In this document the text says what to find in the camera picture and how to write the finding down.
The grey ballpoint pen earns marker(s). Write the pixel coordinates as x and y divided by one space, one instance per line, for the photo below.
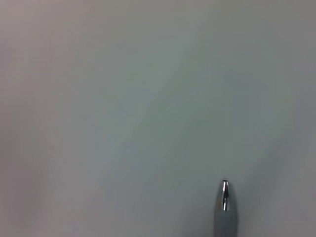
225 212

